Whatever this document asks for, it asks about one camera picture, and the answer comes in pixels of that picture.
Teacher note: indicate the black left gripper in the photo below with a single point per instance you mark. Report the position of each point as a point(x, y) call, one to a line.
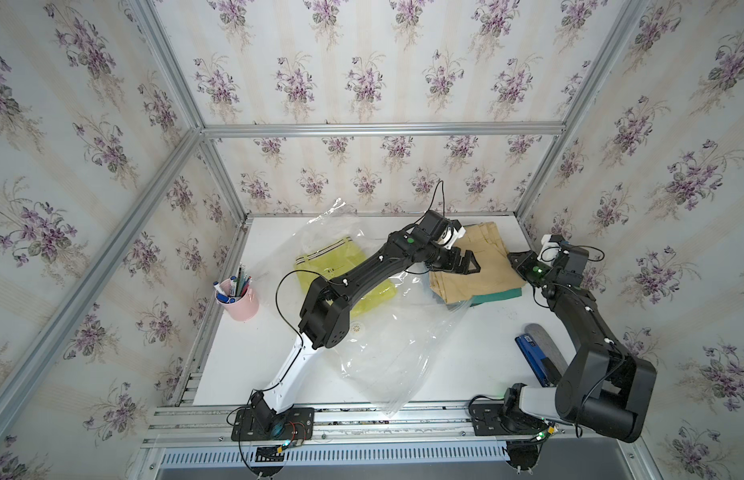
point(449, 264)

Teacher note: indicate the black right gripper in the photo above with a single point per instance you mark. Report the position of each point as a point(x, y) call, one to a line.
point(522, 265)

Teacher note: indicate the beige garment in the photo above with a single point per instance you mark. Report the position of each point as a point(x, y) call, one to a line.
point(497, 274)

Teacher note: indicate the green garment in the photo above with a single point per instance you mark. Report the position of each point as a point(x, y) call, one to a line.
point(496, 297)

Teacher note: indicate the clear plastic vacuum bag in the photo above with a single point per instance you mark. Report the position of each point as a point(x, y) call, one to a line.
point(387, 352)

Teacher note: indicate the yellow garment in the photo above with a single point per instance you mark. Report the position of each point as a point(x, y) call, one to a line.
point(336, 259)

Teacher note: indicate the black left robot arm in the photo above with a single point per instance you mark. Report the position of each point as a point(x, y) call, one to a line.
point(325, 314)

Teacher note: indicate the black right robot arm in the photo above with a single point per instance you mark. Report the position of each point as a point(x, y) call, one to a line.
point(605, 388)

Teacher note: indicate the pink pen cup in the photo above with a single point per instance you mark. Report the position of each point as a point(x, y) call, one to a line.
point(237, 295)

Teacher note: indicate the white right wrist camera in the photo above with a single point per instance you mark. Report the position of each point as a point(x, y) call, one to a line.
point(551, 248)

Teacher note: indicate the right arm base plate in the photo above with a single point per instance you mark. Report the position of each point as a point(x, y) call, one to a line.
point(491, 417)

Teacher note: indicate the white slotted cable duct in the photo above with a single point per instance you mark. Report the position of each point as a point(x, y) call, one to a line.
point(338, 454)

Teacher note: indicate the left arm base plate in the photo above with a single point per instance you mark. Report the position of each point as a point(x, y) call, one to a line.
point(294, 424)

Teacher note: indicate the aluminium mounting rail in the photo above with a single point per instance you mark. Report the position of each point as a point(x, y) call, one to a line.
point(331, 423)

